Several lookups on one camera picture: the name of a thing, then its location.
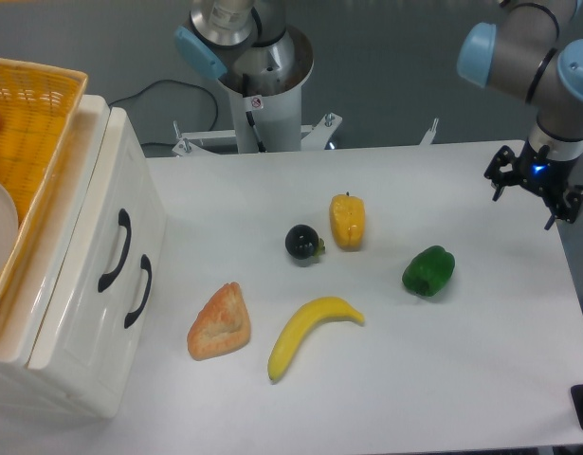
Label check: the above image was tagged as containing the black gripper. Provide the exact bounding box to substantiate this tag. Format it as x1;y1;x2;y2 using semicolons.
483;140;583;230

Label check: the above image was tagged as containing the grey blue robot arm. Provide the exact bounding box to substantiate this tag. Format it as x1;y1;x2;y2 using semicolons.
174;1;583;224

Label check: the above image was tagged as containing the white drawer cabinet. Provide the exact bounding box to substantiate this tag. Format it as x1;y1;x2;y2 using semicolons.
0;96;166;418

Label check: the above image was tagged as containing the green bell pepper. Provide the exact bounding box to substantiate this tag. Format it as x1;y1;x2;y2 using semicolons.
402;246;456;298

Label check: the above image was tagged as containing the yellow bell pepper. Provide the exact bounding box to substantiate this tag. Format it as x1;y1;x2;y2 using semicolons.
329;193;366;250

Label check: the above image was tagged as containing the yellow banana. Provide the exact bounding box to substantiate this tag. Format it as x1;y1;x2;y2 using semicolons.
267;296;365;384

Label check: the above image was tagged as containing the orange bread slice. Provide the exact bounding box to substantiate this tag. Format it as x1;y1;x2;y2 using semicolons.
187;282;251;361

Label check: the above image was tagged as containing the yellow woven basket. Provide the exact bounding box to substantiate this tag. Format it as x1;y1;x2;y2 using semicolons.
0;58;88;308

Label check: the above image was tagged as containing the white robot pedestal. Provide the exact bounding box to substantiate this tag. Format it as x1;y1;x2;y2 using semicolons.
171;27;440;158

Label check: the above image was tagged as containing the black cable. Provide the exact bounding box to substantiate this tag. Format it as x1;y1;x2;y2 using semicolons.
106;79;220;146

